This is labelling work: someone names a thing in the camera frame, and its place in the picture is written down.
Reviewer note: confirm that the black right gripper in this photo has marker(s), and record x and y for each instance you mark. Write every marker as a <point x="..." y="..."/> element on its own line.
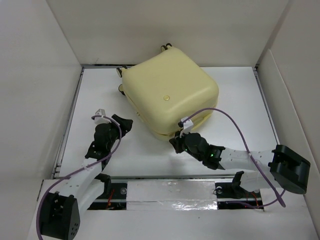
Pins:
<point x="176" y="141"/>

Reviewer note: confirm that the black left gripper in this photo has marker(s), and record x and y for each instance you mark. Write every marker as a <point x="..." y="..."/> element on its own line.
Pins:
<point x="125" y="124"/>

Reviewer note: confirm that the yellow hard-shell suitcase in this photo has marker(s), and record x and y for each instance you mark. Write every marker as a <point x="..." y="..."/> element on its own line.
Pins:
<point x="167" y="88"/>

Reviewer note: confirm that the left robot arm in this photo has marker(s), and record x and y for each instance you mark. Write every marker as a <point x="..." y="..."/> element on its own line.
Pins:
<point x="62" y="205"/>

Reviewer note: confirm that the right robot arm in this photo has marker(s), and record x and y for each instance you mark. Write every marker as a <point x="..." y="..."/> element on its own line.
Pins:
<point x="280" y="168"/>

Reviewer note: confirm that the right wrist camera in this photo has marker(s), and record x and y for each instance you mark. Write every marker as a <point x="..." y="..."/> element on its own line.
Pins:
<point x="186" y="125"/>

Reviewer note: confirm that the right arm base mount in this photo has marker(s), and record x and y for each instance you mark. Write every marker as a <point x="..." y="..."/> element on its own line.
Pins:
<point x="235" y="198"/>

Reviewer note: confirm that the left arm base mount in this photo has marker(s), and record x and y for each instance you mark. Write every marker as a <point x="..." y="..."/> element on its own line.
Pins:
<point x="114" y="196"/>

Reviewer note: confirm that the metal rail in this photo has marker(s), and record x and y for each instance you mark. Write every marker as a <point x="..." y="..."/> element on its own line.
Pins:
<point x="167" y="178"/>

